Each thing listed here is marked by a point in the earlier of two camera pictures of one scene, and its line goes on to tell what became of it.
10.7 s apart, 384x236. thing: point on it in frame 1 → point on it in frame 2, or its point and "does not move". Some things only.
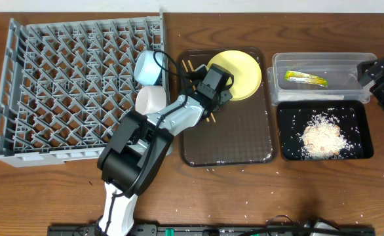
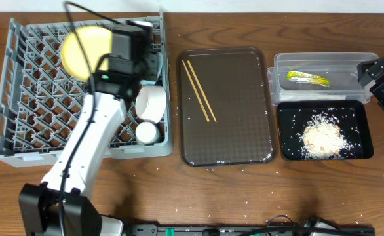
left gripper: [223, 97] → [152, 65]
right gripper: [381, 90] does not move
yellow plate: [247, 75] → [96, 42]
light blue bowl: [145, 69] does not move
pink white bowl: [151, 99] does not move
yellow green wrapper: [302, 77] does not move
